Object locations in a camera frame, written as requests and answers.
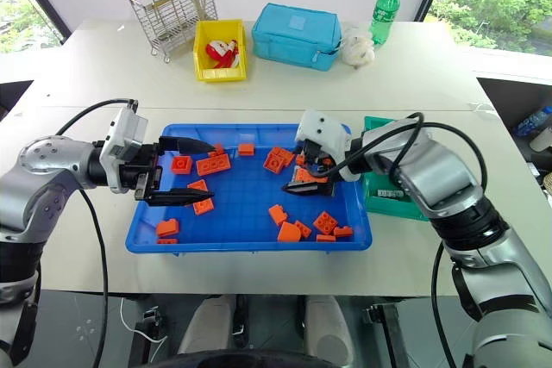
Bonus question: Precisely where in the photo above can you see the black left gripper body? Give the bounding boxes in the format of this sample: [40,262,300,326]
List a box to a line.
[120,142,165,202]

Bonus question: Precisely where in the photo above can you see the orange sloped brick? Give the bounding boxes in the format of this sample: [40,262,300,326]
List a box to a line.
[267,204,290,227]
[155,218,182,238]

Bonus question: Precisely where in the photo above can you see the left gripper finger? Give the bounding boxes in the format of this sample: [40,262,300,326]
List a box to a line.
[143,188,216,209]
[158,135,216,156]

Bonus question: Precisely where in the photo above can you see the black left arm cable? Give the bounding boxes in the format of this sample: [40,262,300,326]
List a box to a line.
[55,98,140,368]

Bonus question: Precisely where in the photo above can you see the blue plastic tray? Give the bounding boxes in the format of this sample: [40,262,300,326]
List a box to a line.
[124,122,373,256]

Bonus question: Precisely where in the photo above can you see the yellow plastic bin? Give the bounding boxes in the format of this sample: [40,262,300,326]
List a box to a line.
[192,18,249,84]

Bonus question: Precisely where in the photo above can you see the thin white cable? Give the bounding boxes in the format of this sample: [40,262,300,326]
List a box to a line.
[119,296,157,344]

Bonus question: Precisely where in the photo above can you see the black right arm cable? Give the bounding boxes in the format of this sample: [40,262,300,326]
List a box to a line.
[320,111,489,368]

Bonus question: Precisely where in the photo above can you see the green plastic soda bottle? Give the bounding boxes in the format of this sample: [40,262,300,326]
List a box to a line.
[369,0,403,47]

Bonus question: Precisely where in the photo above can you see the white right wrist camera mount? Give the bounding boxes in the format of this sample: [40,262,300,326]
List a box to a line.
[294,109,360,183]

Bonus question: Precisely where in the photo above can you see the orange curved brick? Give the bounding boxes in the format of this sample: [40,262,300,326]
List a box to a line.
[276,221,304,243]

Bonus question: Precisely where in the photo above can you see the metal wire rack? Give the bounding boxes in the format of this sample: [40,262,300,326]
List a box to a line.
[127,0,219,65]

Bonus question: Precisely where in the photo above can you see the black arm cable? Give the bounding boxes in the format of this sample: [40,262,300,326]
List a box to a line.
[320,111,489,368]
[55,98,140,368]

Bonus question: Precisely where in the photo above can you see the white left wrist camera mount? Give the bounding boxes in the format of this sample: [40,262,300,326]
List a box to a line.
[98,104,149,195]

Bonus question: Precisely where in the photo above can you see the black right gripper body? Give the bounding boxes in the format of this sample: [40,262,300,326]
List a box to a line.
[301,139,336,172]

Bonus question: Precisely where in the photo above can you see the square orange studded brick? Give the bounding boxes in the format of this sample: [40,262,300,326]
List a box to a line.
[263,154,288,175]
[312,210,340,236]
[171,156,193,176]

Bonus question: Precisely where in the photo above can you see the clear water bottle blue label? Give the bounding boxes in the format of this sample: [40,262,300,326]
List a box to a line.
[511,106,552,137]

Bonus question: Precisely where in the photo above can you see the light blue zipper pouch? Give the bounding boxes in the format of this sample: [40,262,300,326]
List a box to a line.
[251,2,342,72]

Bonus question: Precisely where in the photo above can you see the crumpled white plastic bag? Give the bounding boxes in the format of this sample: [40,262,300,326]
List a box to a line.
[340,25,377,71]

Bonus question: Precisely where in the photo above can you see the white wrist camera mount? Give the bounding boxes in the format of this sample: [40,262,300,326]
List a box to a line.
[98,104,149,195]
[294,109,360,183]

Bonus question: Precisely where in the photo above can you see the green plastic bin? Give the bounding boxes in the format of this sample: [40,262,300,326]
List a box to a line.
[361,115,430,222]

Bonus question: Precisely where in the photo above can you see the long orange studded brick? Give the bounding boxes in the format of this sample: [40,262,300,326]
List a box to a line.
[196,155,232,177]

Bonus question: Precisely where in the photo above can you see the grey rounded robot leg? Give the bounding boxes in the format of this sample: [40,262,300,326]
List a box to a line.
[304,296,355,368]
[178,296,237,355]

